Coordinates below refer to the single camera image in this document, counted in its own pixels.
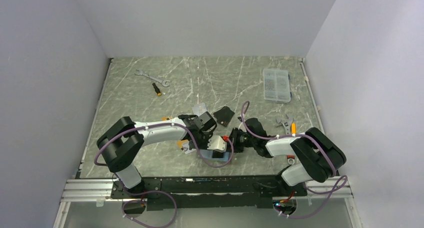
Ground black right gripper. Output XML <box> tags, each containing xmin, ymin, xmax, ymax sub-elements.
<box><xmin>225</xmin><ymin>128</ymin><xmax>257</xmax><ymax>153</ymax></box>

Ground grey card holder blue lining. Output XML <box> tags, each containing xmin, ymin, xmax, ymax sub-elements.
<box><xmin>200</xmin><ymin>150</ymin><xmax>231</xmax><ymax>162</ymax></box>

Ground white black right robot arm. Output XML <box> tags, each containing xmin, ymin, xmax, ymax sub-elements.
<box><xmin>229</xmin><ymin>118</ymin><xmax>347</xmax><ymax>195</ymax></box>

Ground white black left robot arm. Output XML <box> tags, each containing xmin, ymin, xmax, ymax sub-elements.
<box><xmin>94</xmin><ymin>112</ymin><xmax>217</xmax><ymax>198</ymax></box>

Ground silver card on table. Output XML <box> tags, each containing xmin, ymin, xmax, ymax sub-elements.
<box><xmin>182</xmin><ymin>146</ymin><xmax>196</xmax><ymax>154</ymax></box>

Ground gold card under holder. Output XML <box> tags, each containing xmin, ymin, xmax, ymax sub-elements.
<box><xmin>176</xmin><ymin>140</ymin><xmax>190</xmax><ymax>151</ymax></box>

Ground black card stack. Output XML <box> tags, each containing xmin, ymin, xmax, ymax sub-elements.
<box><xmin>213</xmin><ymin>106</ymin><xmax>235</xmax><ymax>127</ymax></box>

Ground grey wrench pair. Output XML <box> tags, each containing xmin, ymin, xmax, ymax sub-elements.
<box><xmin>275</xmin><ymin>114</ymin><xmax>294</xmax><ymax>135</ymax></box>

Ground clear plastic screw box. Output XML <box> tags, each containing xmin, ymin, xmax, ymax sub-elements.
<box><xmin>262</xmin><ymin>69</ymin><xmax>292</xmax><ymax>103</ymax></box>

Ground black yellow screwdriver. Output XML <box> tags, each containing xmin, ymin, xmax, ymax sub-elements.
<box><xmin>152</xmin><ymin>83</ymin><xmax>162</xmax><ymax>96</ymax></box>

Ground silver open-end wrench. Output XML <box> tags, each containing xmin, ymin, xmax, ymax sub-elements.
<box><xmin>134</xmin><ymin>69</ymin><xmax>171</xmax><ymax>87</ymax></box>

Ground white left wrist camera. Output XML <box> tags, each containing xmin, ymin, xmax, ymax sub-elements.
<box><xmin>207</xmin><ymin>135</ymin><xmax>227</xmax><ymax>153</ymax></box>

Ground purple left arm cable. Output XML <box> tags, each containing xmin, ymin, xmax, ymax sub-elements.
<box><xmin>93</xmin><ymin>122</ymin><xmax>235</xmax><ymax>228</ymax></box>

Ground red handled tool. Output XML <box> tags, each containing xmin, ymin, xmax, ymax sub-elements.
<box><xmin>286</xmin><ymin>155</ymin><xmax>296</xmax><ymax>165</ymax></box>

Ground yellow handled tool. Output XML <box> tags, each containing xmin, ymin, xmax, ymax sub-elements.
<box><xmin>290</xmin><ymin>122</ymin><xmax>297</xmax><ymax>137</ymax></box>

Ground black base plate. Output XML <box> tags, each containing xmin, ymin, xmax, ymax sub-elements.
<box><xmin>110</xmin><ymin>175</ymin><xmax>308</xmax><ymax>211</ymax></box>

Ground aluminium frame rail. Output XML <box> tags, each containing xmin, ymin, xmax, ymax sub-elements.
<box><xmin>54</xmin><ymin>175</ymin><xmax>362</xmax><ymax>227</ymax></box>

